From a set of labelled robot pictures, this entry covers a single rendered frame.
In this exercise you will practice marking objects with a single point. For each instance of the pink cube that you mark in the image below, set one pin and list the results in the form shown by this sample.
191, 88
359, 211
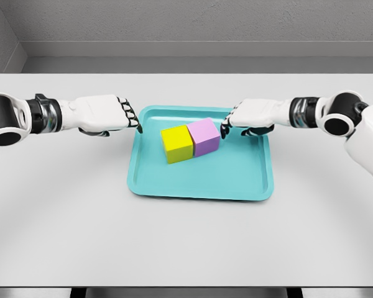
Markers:
205, 136

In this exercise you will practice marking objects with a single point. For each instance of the yellow cube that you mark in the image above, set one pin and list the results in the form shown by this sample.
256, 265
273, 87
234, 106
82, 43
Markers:
177, 144

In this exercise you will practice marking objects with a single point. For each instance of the teal plastic tray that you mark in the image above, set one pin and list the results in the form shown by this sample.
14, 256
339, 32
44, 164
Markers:
202, 177

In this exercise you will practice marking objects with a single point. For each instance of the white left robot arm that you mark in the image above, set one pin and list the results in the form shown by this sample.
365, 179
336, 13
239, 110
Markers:
31, 119

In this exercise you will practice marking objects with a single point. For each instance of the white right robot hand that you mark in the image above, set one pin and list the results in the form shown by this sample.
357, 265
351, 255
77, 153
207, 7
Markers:
251, 113

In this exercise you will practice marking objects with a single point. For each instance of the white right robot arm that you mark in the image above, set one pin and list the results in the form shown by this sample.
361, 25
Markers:
332, 124

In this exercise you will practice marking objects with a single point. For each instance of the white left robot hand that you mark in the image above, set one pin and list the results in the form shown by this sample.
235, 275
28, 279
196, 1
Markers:
101, 113

